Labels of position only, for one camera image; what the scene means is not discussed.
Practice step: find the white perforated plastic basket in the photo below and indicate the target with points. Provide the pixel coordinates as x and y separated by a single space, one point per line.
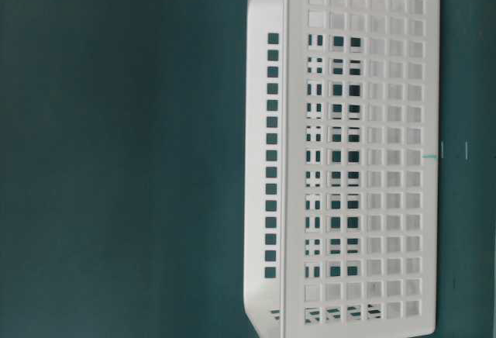
341 182

